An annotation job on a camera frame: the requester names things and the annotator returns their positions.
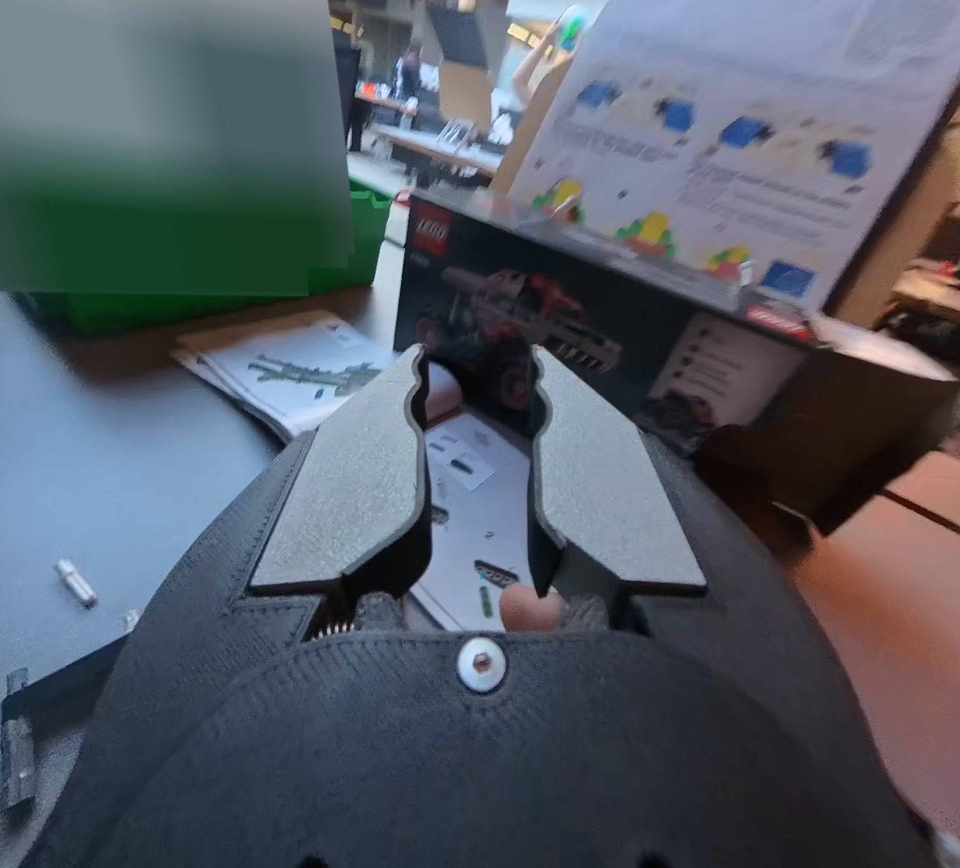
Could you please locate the lego instruction booklet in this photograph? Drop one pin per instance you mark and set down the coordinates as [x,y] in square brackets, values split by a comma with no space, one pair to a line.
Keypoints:
[300,373]

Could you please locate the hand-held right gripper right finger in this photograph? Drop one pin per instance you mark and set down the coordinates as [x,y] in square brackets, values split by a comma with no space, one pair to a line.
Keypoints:
[607,500]

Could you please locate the tan lego pin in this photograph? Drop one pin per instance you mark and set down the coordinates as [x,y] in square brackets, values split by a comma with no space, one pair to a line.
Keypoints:
[75,581]

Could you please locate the green plastic bin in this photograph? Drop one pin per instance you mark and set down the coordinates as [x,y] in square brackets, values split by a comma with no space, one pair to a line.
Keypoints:
[367,230]

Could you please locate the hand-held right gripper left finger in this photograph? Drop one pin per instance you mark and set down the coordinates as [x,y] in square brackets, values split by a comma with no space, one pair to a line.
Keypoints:
[352,493]

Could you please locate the black lego frame assembly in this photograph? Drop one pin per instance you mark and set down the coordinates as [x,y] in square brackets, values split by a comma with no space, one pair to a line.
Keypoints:
[16,740]

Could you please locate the black lego set box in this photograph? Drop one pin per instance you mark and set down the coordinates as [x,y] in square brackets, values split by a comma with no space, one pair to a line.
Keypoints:
[465,283]

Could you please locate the background work table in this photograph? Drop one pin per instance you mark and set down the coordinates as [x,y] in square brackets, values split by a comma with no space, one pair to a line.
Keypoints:
[420,148]

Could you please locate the printed instruction poster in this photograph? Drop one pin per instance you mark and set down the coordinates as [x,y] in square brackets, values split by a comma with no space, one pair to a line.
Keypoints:
[750,58]

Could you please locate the tan cardboard panel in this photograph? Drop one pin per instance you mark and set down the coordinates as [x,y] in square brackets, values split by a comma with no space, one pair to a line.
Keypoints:
[465,95]

